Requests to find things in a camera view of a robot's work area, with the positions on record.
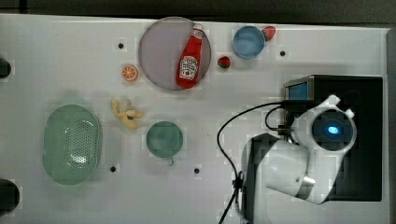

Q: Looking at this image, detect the silver toaster oven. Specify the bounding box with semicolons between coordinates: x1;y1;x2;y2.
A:
283;75;383;202

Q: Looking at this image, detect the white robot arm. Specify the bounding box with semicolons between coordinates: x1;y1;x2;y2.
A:
237;94;357;224

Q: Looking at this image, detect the red plush ketchup bottle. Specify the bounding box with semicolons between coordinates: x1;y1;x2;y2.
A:
176;23;204;90

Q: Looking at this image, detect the green mug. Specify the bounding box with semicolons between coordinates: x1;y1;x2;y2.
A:
146;121;184;166

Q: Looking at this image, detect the red toy strawberry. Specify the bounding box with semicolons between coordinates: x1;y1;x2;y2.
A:
218;56;231;69

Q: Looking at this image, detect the yellow toy banana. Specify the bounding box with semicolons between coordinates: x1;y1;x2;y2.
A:
111;98;144;130

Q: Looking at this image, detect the grey round plate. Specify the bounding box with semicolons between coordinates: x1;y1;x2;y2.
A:
138;17;204;91

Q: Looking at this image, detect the orange slice toy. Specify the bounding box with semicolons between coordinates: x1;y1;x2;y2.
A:
121;65;138;82

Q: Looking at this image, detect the blue cup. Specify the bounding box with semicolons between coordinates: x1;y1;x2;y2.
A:
233;26;266;60

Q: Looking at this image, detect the red toy behind cup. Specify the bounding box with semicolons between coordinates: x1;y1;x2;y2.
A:
262;26;276;42

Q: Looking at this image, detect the green perforated colander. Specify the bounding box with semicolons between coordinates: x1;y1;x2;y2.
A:
42;105;102;186

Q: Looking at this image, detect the black cylinder upper left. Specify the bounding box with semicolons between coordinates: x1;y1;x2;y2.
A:
0;59;11;78

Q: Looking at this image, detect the black cylinder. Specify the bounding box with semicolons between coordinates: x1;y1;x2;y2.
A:
0;59;11;78
0;179;21;217

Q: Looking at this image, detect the black cylinder lower left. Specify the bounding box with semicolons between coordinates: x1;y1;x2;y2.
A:
0;179;21;217

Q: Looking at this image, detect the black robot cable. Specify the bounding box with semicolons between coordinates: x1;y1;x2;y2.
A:
217;101;286;224

